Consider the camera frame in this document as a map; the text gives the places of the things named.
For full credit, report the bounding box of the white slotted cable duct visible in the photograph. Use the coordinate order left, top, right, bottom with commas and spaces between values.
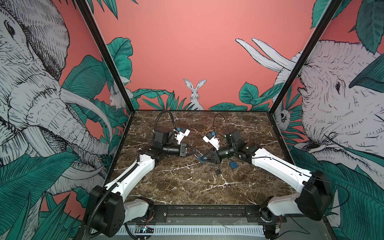
128, 225, 265, 237

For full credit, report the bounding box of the small green circuit board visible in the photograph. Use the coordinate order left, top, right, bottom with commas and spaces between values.
135, 225, 155, 235

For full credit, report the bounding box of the black corner post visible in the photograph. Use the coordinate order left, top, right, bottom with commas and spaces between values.
76, 0, 135, 116
269, 0, 342, 115

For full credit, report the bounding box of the right black corner post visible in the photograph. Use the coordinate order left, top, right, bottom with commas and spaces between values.
269, 0, 342, 115

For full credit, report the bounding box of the right camera black cable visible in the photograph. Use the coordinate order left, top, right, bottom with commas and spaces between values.
212, 112, 231, 136

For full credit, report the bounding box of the dark grey padlock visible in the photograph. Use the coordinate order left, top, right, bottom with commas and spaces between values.
215, 168, 222, 176

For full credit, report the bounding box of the camera black cable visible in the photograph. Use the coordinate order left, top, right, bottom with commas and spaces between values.
153, 110, 178, 134
212, 112, 231, 136

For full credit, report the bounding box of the left black corner post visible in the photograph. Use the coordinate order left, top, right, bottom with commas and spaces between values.
76, 0, 135, 116

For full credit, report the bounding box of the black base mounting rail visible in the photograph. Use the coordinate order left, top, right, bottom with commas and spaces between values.
83, 204, 319, 224

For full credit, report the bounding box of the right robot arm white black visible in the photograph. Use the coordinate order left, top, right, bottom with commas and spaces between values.
201, 128, 332, 221

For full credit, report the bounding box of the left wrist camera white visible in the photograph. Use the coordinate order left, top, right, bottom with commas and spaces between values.
175, 128, 191, 145

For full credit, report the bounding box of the left camera black cable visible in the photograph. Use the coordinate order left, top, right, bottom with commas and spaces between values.
153, 110, 178, 134

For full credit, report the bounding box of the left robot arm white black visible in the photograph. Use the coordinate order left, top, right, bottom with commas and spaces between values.
85, 128, 197, 239

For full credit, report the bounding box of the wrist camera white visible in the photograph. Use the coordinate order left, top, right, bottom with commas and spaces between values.
203, 132, 220, 150
175, 128, 191, 145

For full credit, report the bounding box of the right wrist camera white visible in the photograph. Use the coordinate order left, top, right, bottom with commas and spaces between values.
203, 132, 220, 150

